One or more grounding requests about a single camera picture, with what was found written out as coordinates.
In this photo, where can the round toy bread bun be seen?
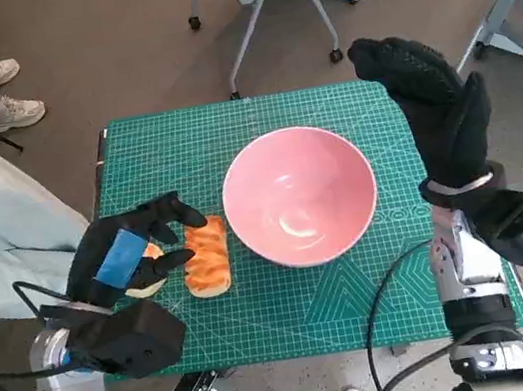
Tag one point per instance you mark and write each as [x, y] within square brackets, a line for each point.
[149, 290]

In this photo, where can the pink bowl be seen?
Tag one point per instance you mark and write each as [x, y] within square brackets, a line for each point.
[301, 188]

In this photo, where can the long braided toy bread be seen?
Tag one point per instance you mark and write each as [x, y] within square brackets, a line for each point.
[206, 261]

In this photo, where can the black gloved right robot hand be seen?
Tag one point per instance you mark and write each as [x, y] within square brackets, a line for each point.
[441, 123]

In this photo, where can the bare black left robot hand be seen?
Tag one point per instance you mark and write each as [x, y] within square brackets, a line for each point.
[99, 249]

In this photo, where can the green cutting mat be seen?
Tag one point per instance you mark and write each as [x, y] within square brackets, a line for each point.
[287, 312]

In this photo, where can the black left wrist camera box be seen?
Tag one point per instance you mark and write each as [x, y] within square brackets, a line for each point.
[130, 340]

